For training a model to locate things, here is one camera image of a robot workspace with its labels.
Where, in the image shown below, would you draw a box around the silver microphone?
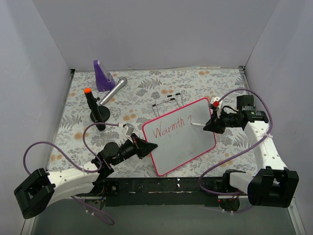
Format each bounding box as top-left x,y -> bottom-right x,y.
99,77 -> 128,106

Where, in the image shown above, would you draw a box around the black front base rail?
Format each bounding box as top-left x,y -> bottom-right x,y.
83,177 -> 219,207

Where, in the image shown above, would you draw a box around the floral patterned table mat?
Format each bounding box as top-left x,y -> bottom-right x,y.
47,68 -> 257,177

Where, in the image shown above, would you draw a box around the white red whiteboard marker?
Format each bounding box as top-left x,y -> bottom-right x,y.
191,123 -> 206,127

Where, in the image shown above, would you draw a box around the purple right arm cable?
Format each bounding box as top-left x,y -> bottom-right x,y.
198,88 -> 274,213

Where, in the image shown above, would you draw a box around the black torch with orange cap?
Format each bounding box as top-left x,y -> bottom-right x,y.
84,88 -> 111,131

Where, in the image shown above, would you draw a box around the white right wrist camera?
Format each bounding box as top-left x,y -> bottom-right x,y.
208,96 -> 223,118

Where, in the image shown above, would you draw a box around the purple wedge stand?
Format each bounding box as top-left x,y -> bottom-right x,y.
93,60 -> 115,92

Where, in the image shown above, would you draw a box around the pink framed whiteboard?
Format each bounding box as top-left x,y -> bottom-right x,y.
142,97 -> 216,176

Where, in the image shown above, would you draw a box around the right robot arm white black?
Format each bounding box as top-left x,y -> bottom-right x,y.
203,95 -> 299,208

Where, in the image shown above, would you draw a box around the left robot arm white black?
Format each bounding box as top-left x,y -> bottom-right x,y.
14,134 -> 158,219

